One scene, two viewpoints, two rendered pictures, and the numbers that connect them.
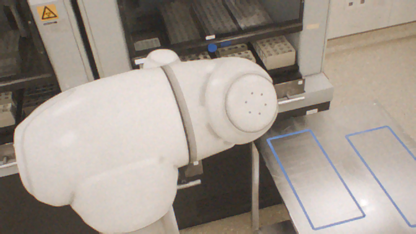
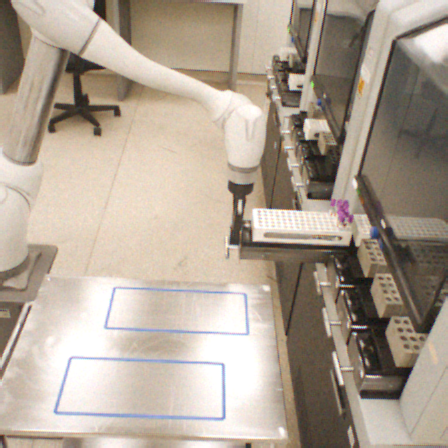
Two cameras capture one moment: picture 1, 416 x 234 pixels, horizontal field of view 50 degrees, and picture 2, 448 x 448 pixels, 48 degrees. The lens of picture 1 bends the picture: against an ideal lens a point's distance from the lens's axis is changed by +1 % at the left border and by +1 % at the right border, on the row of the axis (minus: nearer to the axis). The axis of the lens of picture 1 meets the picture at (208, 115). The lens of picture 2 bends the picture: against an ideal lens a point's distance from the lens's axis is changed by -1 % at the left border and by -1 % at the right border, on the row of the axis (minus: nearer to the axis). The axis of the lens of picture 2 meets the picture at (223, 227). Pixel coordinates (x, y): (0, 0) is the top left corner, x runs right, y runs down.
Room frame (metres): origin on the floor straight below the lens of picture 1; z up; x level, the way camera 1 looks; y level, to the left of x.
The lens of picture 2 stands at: (1.01, -1.14, 1.74)
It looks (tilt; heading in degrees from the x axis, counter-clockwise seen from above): 36 degrees down; 97
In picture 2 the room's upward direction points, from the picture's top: 5 degrees clockwise
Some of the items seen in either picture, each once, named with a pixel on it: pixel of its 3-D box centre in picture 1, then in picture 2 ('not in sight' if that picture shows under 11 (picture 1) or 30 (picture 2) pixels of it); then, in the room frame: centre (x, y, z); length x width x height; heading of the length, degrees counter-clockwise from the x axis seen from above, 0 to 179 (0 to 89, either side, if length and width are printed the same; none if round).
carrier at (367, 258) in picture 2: not in sight; (367, 259); (1.29, 0.02, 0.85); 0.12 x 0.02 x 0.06; 101
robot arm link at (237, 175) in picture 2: not in sight; (242, 169); (0.90, 0.10, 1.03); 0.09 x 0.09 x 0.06
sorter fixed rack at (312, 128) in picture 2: not in sight; (339, 132); (1.22, 0.88, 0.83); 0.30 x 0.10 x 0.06; 11
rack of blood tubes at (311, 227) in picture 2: not in sight; (300, 228); (1.09, 0.14, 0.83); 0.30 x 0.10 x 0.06; 11
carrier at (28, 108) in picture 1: (43, 109); (331, 163); (1.18, 0.56, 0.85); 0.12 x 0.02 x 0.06; 101
